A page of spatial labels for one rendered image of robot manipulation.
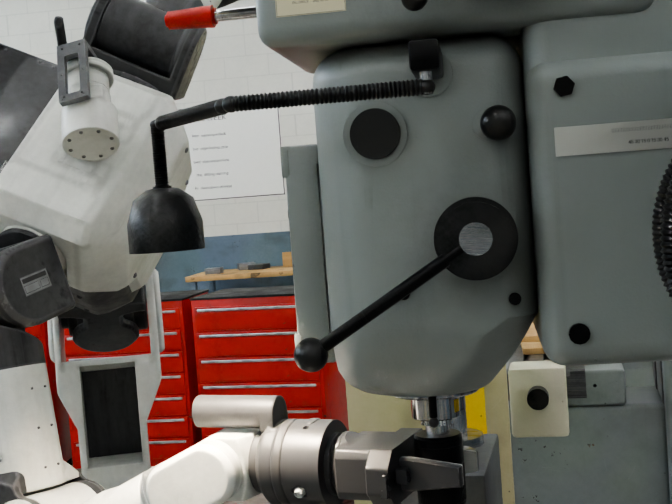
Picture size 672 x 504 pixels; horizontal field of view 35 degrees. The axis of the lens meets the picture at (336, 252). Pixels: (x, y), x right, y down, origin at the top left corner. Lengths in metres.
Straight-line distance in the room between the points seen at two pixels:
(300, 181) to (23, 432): 0.47
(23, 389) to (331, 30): 0.59
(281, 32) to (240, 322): 4.83
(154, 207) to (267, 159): 9.23
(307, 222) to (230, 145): 9.30
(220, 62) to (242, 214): 1.47
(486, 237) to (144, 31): 0.74
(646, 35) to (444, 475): 0.43
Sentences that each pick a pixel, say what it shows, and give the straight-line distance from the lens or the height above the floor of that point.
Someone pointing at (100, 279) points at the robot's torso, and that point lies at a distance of 1.39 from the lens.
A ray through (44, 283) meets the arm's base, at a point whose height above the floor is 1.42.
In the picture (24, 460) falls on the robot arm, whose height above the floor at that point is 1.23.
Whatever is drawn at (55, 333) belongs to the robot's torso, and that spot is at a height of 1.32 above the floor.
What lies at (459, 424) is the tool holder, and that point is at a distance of 1.47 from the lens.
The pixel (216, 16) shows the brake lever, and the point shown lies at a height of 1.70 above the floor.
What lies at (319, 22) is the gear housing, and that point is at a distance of 0.92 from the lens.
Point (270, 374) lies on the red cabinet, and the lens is 5.70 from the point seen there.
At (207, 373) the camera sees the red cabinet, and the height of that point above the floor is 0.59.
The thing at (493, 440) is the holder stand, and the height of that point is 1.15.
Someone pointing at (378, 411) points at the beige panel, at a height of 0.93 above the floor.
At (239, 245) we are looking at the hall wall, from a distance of 10.28.
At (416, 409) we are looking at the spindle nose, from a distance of 1.03.
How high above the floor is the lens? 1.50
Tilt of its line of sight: 3 degrees down
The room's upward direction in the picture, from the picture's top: 4 degrees counter-clockwise
